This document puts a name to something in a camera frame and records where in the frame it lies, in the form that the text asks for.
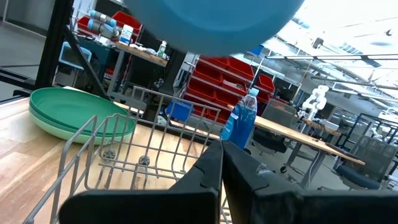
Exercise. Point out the white labelled canister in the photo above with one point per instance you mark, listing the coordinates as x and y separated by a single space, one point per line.
126 34

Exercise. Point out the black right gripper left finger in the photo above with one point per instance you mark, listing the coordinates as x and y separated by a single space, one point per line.
140 205

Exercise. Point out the blue plastic bin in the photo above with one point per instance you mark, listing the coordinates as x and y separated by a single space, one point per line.
179 111

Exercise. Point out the mesh chair with blue seat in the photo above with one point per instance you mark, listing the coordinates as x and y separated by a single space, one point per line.
373 155

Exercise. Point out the long wooden table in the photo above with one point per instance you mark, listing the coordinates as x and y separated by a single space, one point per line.
295 134

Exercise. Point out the red bin storage shelf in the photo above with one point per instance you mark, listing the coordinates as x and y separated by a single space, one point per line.
211 74

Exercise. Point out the light blue framed screen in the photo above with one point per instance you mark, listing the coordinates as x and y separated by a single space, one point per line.
73 56

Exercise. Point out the grey mesh chair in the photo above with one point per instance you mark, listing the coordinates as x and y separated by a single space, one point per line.
276 115

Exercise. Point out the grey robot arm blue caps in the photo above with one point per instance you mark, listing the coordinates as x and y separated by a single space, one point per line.
104 28

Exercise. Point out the clear sanitizer bottle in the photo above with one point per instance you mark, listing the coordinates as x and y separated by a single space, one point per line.
161 49

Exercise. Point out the wooden top workbench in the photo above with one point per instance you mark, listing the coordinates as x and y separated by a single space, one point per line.
146 55

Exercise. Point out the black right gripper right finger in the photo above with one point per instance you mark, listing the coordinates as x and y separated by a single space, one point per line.
280 202

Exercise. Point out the red plastic bin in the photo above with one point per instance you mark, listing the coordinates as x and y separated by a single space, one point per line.
126 19

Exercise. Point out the dark green plate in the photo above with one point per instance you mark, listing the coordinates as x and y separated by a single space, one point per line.
74 109

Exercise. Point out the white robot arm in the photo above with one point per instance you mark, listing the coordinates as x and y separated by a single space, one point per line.
317 99

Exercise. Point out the blue dish soap bottle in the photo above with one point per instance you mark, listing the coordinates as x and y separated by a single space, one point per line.
241 124

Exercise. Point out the blue plate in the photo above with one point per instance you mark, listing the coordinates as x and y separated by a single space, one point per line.
214 25

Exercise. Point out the light green plate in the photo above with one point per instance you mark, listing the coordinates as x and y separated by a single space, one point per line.
62 132

